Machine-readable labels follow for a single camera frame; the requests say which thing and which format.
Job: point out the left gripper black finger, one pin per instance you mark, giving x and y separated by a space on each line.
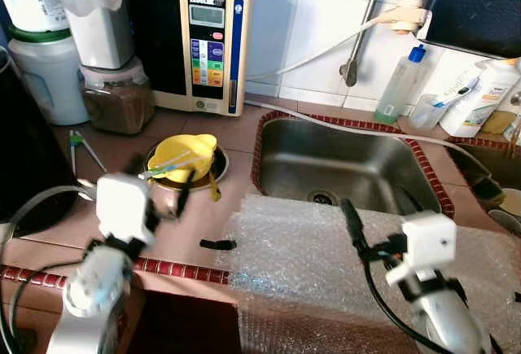
135 165
186 191

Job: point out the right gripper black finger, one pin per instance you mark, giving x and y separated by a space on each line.
353 222

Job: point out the stainless steel bowl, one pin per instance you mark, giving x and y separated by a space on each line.
223 159

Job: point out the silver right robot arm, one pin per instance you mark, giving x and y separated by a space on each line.
444 321

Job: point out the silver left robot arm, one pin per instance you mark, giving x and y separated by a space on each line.
94 285

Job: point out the yellow plastic spoon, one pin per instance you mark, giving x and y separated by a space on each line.
214 190

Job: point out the clear jar of brown powder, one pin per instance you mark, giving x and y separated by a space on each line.
118 106

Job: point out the black tape piece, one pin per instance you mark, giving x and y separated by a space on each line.
218 245

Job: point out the stainless steel sink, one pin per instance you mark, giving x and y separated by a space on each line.
342 159

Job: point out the small tongs with green hinge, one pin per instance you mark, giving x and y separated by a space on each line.
75 138

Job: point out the clear bubble wrap sheet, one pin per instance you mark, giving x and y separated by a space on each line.
301 264

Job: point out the black electric kettle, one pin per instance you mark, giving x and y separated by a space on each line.
32 167

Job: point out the white jug with green lid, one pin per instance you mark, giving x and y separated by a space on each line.
49 77

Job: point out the yellow dish sponge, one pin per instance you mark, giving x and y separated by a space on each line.
496 124

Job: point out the small steel side sink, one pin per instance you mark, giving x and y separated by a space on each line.
488 163

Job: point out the clear plastic cup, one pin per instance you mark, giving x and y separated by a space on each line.
423 114

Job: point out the cream and black water ionizer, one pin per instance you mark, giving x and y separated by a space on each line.
216 53

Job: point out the frosted white plastic container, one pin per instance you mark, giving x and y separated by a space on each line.
98 28

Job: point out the clear bottle with blue cap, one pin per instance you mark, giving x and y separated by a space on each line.
399 85

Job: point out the white detergent bottle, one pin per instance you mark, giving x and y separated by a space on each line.
480 102

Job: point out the white and green tube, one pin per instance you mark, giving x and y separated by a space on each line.
456 93

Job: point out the dark blue plastic tray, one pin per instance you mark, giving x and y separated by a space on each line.
472 8

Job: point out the cream faucet diverter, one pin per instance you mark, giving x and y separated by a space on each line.
409 16

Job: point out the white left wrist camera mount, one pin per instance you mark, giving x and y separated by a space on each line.
122 203

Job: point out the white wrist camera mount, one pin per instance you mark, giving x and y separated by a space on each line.
122 203
427 240

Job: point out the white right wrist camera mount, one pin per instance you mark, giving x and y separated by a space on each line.
427 240

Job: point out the steel wall faucet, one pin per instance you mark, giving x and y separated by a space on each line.
358 45

